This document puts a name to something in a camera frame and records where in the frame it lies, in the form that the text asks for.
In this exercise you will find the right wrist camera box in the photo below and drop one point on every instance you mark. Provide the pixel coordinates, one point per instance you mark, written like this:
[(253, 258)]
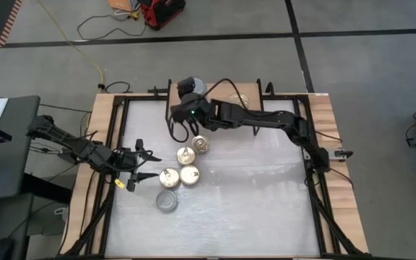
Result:
[(186, 86)]

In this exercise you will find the red black equipment case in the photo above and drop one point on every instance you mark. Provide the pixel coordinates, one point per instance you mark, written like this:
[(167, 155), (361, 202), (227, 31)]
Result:
[(163, 12)]

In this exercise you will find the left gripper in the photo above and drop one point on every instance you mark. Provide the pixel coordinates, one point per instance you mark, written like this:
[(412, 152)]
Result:
[(128, 160)]

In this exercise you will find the grey side desk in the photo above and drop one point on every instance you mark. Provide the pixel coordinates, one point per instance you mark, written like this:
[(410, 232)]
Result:
[(16, 151)]

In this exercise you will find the black computer mouse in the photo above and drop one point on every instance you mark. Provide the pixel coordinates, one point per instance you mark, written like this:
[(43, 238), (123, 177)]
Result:
[(2, 249)]

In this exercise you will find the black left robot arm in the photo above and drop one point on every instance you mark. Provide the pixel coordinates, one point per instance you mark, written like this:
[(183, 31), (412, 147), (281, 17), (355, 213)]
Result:
[(81, 148)]

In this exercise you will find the yellow tag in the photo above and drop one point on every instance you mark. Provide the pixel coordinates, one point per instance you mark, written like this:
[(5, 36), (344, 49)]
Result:
[(120, 183)]

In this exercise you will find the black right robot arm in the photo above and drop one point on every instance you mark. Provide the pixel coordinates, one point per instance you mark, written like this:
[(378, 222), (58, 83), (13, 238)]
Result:
[(265, 119)]

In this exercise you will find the orange paper folder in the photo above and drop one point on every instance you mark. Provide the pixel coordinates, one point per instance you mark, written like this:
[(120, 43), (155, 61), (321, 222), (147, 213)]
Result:
[(119, 4)]

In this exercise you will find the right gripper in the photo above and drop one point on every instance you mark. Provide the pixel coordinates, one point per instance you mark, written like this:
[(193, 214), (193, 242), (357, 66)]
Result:
[(193, 110)]

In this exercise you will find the blue label fish can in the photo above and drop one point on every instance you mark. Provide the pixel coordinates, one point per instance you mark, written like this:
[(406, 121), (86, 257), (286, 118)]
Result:
[(185, 156), (200, 143), (189, 175), (169, 177), (238, 100)]

